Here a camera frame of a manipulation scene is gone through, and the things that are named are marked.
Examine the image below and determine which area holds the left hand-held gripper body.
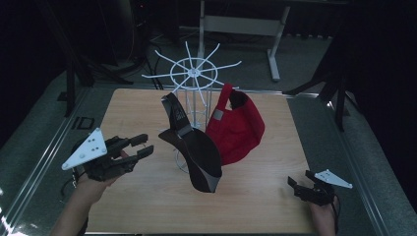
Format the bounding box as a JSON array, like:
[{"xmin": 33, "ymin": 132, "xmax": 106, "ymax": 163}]
[{"xmin": 61, "ymin": 127, "xmax": 139, "ymax": 183}]

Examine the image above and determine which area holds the black floor cable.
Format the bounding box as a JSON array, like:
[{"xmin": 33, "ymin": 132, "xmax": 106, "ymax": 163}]
[{"xmin": 143, "ymin": 40, "xmax": 165, "ymax": 90}]

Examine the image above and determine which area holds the red baseball cap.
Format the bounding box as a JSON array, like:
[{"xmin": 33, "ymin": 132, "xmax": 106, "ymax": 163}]
[{"xmin": 205, "ymin": 83, "xmax": 266, "ymax": 166}]

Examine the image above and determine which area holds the person's right hand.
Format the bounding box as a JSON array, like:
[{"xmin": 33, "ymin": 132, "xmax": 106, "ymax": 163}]
[{"xmin": 309, "ymin": 197, "xmax": 341, "ymax": 236}]

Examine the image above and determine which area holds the white metal desk frame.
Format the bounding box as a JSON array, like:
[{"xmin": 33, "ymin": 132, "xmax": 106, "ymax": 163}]
[{"xmin": 197, "ymin": 0, "xmax": 293, "ymax": 83}]

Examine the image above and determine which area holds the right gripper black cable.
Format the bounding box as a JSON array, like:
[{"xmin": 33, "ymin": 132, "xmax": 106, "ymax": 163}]
[{"xmin": 331, "ymin": 194, "xmax": 342, "ymax": 236}]

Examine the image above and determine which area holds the person's left hand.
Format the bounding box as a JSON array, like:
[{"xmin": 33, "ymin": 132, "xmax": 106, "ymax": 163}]
[{"xmin": 73, "ymin": 173, "xmax": 120, "ymax": 207}]

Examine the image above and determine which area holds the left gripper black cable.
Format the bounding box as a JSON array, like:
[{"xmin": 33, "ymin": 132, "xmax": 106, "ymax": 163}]
[{"xmin": 59, "ymin": 166, "xmax": 82, "ymax": 199}]

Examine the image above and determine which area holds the black metal stand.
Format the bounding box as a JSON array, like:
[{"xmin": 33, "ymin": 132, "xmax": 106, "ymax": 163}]
[
  {"xmin": 283, "ymin": 42, "xmax": 353, "ymax": 133},
  {"xmin": 38, "ymin": 0, "xmax": 134, "ymax": 118}
]

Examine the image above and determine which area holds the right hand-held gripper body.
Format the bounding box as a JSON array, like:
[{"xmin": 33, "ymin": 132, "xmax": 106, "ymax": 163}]
[{"xmin": 296, "ymin": 168, "xmax": 354, "ymax": 207}]

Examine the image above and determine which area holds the white wire hat rack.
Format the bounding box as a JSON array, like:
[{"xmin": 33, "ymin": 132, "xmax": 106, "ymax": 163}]
[{"xmin": 141, "ymin": 40, "xmax": 243, "ymax": 175}]

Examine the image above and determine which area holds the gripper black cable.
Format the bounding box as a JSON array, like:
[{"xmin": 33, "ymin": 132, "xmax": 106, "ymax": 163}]
[
  {"xmin": 331, "ymin": 194, "xmax": 342, "ymax": 236},
  {"xmin": 59, "ymin": 166, "xmax": 82, "ymax": 199}
]

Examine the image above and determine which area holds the grey sun visor hat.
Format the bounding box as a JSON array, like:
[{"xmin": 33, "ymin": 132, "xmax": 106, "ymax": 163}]
[{"xmin": 157, "ymin": 91, "xmax": 223, "ymax": 194}]

